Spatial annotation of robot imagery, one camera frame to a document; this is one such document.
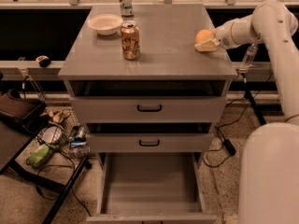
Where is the black round object on ledge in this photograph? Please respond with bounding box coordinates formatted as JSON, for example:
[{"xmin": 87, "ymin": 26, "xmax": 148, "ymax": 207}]
[{"xmin": 36, "ymin": 55, "xmax": 51, "ymax": 68}]

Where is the dark side table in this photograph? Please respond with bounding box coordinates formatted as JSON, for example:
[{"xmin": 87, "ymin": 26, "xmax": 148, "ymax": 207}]
[{"xmin": 0, "ymin": 115, "xmax": 92, "ymax": 224}]

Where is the grey top drawer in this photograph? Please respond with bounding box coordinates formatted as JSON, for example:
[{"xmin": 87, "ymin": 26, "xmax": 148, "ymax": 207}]
[{"xmin": 71, "ymin": 80, "xmax": 226, "ymax": 123}]

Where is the grey bottom drawer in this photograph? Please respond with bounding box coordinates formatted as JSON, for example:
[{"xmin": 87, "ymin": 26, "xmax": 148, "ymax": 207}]
[{"xmin": 86, "ymin": 153, "xmax": 217, "ymax": 224}]

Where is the brown bag on table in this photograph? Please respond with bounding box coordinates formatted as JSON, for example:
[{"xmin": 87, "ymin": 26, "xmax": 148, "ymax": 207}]
[{"xmin": 0, "ymin": 89, "xmax": 46, "ymax": 133}]

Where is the black power adapter with cable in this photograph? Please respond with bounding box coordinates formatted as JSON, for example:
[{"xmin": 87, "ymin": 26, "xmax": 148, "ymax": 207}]
[{"xmin": 203, "ymin": 125, "xmax": 237, "ymax": 168}]

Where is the clear plastic bottle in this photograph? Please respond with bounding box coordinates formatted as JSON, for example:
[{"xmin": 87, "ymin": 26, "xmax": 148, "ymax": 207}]
[{"xmin": 242, "ymin": 44, "xmax": 259, "ymax": 69}]

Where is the grey drawer cabinet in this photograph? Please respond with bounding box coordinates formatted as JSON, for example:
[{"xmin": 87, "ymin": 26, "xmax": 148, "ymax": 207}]
[{"xmin": 58, "ymin": 3, "xmax": 238, "ymax": 224}]

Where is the green chip bag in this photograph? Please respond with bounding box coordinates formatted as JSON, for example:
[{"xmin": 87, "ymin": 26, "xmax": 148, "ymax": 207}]
[{"xmin": 26, "ymin": 144, "xmax": 55, "ymax": 168}]

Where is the black tripod stand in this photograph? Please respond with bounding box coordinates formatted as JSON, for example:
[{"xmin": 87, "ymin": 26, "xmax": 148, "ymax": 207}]
[{"xmin": 240, "ymin": 72, "xmax": 266, "ymax": 125}]

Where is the white bowl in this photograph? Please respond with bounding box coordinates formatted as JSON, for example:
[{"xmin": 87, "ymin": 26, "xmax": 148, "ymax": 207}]
[{"xmin": 88, "ymin": 14, "xmax": 123, "ymax": 35}]

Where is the orange fruit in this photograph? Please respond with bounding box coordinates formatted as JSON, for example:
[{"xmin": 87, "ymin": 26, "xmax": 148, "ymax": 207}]
[{"xmin": 195, "ymin": 30, "xmax": 214, "ymax": 43}]

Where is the green white soda can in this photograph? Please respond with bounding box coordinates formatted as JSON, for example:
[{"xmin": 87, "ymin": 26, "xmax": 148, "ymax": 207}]
[{"xmin": 119, "ymin": 0, "xmax": 134, "ymax": 16}]

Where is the grey middle drawer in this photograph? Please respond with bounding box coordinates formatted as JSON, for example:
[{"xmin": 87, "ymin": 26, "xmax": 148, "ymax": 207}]
[{"xmin": 87, "ymin": 123, "xmax": 213, "ymax": 153}]

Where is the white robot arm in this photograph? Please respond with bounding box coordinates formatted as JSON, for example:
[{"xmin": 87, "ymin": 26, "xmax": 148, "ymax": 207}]
[{"xmin": 195, "ymin": 0, "xmax": 299, "ymax": 224}]

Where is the grey drawer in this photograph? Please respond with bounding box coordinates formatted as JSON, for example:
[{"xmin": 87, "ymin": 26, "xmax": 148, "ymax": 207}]
[
  {"xmin": 71, "ymin": 80, "xmax": 226, "ymax": 123},
  {"xmin": 86, "ymin": 153, "xmax": 217, "ymax": 224},
  {"xmin": 87, "ymin": 123, "xmax": 213, "ymax": 153}
]

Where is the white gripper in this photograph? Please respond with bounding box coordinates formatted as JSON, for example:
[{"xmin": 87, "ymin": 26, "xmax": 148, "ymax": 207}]
[{"xmin": 194, "ymin": 20, "xmax": 238, "ymax": 52}]

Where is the gold soda can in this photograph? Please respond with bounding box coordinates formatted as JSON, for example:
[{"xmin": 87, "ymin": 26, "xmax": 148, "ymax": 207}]
[{"xmin": 121, "ymin": 21, "xmax": 140, "ymax": 60}]

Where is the wire basket of snacks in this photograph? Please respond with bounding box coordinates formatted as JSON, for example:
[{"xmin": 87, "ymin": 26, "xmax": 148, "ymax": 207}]
[{"xmin": 37, "ymin": 108, "xmax": 91, "ymax": 159}]

